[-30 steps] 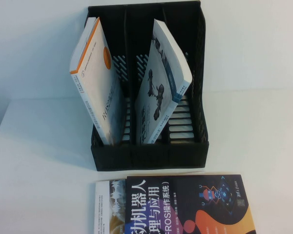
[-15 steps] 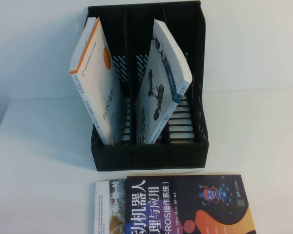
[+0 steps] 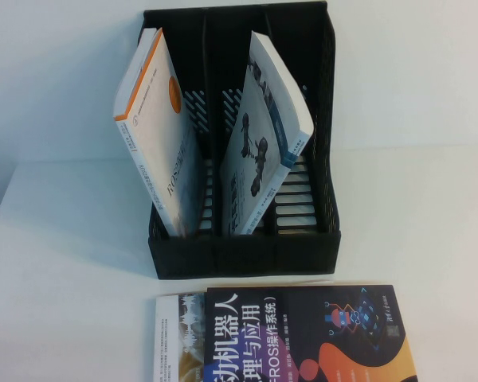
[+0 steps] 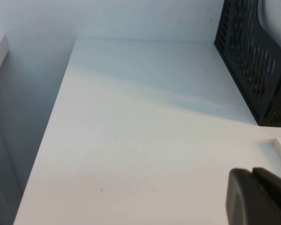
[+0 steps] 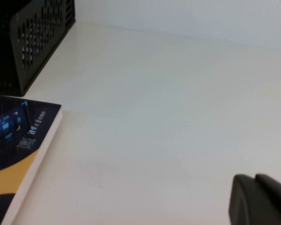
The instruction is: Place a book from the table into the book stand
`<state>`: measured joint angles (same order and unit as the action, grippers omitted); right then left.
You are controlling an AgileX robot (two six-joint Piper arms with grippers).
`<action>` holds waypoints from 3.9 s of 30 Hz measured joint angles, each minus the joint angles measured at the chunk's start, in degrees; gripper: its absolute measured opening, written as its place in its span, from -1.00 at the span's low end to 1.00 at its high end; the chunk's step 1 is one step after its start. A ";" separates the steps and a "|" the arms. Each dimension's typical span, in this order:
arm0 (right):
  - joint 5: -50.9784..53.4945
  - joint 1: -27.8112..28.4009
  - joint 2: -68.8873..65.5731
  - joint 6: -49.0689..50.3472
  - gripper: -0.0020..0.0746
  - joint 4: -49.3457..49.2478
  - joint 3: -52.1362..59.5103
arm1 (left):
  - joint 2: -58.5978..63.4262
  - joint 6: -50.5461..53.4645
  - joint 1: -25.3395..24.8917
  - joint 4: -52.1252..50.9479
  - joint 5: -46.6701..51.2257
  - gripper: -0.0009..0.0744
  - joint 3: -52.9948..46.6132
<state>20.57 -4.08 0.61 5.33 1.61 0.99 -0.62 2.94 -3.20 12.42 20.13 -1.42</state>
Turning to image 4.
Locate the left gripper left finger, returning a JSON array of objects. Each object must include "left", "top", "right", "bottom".
[{"left": 226, "top": 168, "right": 281, "bottom": 225}]

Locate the black plastic file rack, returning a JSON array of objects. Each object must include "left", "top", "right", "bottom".
[{"left": 213, "top": 0, "right": 281, "bottom": 128}]

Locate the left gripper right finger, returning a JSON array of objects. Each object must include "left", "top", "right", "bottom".
[{"left": 252, "top": 167, "right": 281, "bottom": 225}]

